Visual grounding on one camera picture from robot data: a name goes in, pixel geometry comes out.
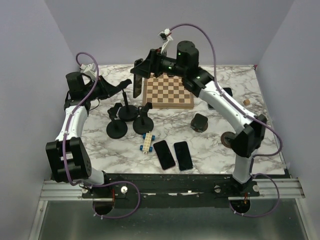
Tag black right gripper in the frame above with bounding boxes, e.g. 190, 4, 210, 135
130, 47, 187, 79

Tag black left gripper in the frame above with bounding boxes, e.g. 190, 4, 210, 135
83, 75, 121, 101

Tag black phone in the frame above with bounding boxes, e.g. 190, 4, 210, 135
132, 58, 143, 99
223, 87, 233, 97

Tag black round phone stand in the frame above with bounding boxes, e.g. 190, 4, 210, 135
118, 79, 138, 122

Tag black stand for pink phone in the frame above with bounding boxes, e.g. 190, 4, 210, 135
106, 102, 128, 139

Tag black stand with blue phone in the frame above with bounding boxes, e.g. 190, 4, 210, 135
132, 102, 154, 135

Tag pink phone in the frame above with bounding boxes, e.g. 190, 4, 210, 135
153, 140, 176, 170

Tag blue phone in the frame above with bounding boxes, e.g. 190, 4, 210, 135
173, 141, 193, 171

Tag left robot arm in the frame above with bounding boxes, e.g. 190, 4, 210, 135
45, 71, 132, 198

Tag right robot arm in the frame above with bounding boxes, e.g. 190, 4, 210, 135
130, 40, 267, 196

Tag brown base phone stand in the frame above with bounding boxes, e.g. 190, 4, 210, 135
220, 131, 236, 149

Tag wooden chessboard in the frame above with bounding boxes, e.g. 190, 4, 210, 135
142, 74, 195, 109

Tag blue white toy block car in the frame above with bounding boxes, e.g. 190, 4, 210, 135
139, 132, 156, 154

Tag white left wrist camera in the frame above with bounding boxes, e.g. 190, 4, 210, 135
80, 63, 97, 81

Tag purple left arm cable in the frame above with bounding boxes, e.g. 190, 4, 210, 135
62, 52, 141, 221

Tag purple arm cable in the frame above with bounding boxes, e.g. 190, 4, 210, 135
62, 52, 141, 221
167, 23, 285, 218

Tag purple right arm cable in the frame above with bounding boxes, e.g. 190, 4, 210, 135
167, 23, 285, 218

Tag black mounting rail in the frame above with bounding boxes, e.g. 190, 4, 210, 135
51, 172, 261, 208

